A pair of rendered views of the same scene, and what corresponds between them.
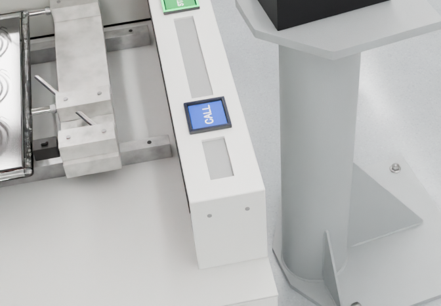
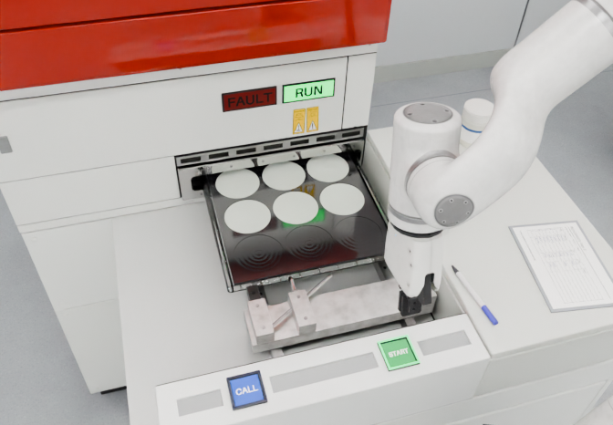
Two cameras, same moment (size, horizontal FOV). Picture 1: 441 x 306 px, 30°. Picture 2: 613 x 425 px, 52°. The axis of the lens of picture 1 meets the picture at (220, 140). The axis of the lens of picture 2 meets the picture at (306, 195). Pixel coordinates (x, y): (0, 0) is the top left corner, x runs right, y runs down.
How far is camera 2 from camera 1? 91 cm
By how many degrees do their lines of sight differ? 53
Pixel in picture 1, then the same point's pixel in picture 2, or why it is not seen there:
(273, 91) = not seen: outside the picture
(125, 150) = (274, 353)
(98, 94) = (304, 316)
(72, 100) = (297, 301)
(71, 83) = (331, 301)
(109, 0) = (442, 311)
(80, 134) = (261, 312)
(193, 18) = (378, 367)
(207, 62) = (314, 384)
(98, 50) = (372, 313)
